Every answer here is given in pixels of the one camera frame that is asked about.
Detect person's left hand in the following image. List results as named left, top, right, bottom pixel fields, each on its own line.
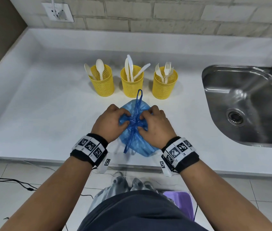
left=91, top=104, right=131, bottom=144

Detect person's right hand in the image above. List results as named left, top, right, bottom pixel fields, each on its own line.
left=137, top=105, right=178, bottom=150

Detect blue plastic bag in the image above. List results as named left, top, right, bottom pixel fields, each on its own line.
left=118, top=89, right=160, bottom=157

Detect yellow mesh cup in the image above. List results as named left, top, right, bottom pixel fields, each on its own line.
left=88, top=64, right=115, bottom=97
left=120, top=65, right=145, bottom=98
left=152, top=69, right=179, bottom=100

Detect white plastic knife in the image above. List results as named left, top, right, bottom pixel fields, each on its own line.
left=127, top=54, right=134, bottom=82
left=124, top=57, right=130, bottom=82
left=133, top=63, right=151, bottom=81

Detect person's right forearm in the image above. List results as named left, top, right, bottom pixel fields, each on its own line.
left=179, top=158, right=272, bottom=231

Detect person's left forearm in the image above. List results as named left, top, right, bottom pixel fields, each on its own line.
left=0, top=155, right=96, bottom=231

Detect person's dark shorts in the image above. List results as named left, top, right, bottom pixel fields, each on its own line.
left=77, top=190, right=210, bottom=231

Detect black left wristband with markers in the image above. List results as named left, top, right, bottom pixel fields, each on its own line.
left=70, top=133, right=109, bottom=167

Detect black wristband with markers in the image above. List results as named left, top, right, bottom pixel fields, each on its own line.
left=161, top=136, right=200, bottom=174
left=70, top=133, right=109, bottom=167

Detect black right wristband with markers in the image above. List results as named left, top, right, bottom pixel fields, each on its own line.
left=161, top=136, right=200, bottom=174

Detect grey shoe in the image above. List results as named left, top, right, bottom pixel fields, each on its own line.
left=130, top=178, right=156, bottom=192
left=111, top=176, right=130, bottom=194

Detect purple plastic stool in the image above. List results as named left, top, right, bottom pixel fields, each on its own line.
left=162, top=191, right=195, bottom=222

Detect stainless steel sink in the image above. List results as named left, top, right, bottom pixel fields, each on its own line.
left=201, top=64, right=272, bottom=149

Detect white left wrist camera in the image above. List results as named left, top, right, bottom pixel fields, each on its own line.
left=96, top=152, right=112, bottom=174

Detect black floor cable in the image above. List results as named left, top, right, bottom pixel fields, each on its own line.
left=0, top=172, right=38, bottom=192

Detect white plug with cable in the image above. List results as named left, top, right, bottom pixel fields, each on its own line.
left=50, top=0, right=67, bottom=21

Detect white wall socket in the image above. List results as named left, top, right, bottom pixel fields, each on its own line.
left=41, top=3, right=75, bottom=23

